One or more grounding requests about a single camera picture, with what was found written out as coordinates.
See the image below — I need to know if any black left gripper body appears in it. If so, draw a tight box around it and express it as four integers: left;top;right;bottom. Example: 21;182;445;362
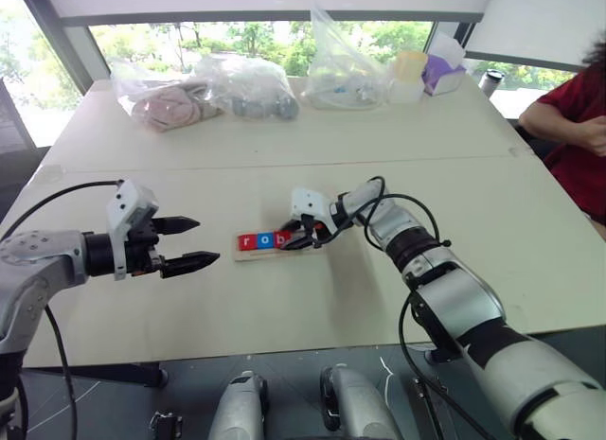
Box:
125;215;165;277

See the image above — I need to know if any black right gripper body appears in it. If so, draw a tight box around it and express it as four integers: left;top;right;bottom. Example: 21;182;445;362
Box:
297;213;333;247

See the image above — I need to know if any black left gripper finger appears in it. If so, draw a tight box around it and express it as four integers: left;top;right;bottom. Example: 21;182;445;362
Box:
154;215;201;237
159;252;222;280

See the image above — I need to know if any wooden letter tray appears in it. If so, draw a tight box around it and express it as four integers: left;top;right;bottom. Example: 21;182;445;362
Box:
232;230;329;264

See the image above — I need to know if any silver rounded robot leg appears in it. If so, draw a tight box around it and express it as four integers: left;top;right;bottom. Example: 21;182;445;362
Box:
318;363;404;440
206;369;269;440

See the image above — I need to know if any person's bare hand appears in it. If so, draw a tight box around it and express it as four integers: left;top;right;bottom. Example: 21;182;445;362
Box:
585;119;606;158

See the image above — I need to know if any plastic bag with pink items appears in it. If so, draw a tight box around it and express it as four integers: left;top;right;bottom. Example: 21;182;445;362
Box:
109;60;224;134

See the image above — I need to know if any black table leg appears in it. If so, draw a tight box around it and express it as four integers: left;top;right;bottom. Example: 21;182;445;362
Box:
22;361;170;390

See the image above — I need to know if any plastic bag with grey items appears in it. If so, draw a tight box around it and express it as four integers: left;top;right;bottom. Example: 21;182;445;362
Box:
195;54;300;123

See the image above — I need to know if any tall clear plastic bag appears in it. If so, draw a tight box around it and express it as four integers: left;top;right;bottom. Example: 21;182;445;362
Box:
301;3;395;112

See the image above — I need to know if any white container with yellow lid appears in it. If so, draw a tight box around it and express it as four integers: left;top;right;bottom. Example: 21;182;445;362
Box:
387;50;428;105

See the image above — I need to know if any purple tissue box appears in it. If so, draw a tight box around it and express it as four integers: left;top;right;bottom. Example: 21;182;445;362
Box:
421;31;469;97

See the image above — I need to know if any white tumbler with black lid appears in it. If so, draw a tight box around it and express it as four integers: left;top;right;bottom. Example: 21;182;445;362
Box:
477;68;506;98

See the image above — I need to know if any person in red shirt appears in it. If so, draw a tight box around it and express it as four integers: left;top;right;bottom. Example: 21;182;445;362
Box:
517;31;606;223

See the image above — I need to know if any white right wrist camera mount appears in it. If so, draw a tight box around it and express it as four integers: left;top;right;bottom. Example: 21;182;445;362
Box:
289;186;340;234

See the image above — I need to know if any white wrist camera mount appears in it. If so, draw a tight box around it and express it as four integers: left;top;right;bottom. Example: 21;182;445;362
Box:
105;178;160;281
289;186;340;234

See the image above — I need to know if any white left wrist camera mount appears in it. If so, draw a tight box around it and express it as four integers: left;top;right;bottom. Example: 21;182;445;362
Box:
105;178;160;281

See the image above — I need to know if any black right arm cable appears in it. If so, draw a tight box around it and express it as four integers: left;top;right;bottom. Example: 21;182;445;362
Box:
358;175;480;440

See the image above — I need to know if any small black bracket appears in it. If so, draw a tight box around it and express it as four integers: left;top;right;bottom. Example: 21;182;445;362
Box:
149;410;185;440

